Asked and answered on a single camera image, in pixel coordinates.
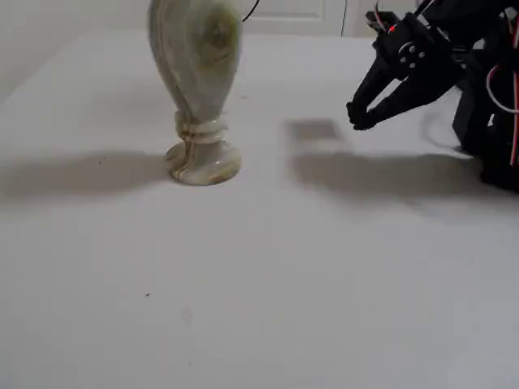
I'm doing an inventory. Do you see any striped onyx stone vase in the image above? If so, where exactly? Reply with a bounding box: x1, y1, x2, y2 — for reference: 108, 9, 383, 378
146, 0, 245, 186

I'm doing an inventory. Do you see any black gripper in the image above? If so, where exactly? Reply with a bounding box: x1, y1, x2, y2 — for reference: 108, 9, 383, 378
345, 14, 468, 131

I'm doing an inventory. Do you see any red white servo cable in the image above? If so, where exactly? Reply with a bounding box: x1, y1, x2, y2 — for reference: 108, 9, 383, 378
374, 0, 407, 34
485, 60, 519, 168

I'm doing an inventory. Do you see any black wrist camera board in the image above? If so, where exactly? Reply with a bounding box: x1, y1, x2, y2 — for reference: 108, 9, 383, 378
365, 11, 402, 33

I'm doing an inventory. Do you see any white panelled door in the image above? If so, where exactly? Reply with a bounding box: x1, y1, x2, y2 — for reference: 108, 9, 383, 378
242, 0, 378, 40

